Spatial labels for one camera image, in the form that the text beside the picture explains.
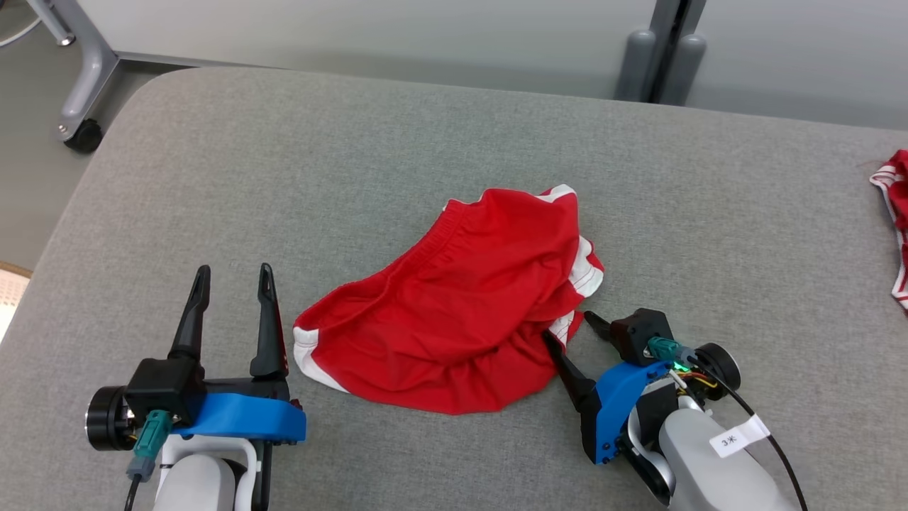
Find red white sports shorts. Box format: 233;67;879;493
292;184;606;417

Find white label on right cable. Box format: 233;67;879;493
709;414;772;459

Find red white basketball jersey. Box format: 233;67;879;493
870;148;908;311

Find grey partition post with feet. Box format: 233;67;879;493
614;0;709;106

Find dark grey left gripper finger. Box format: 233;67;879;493
168;265;212;362
249;263;289;379

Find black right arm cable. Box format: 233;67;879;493
690;357;811;511

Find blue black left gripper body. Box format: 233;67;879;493
86;376;308;511

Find grey castor leg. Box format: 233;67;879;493
27;0;119;154

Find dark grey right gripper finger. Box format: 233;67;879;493
542;330;597;413
582;310;615;341

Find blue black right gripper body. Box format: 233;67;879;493
580;342;741;466

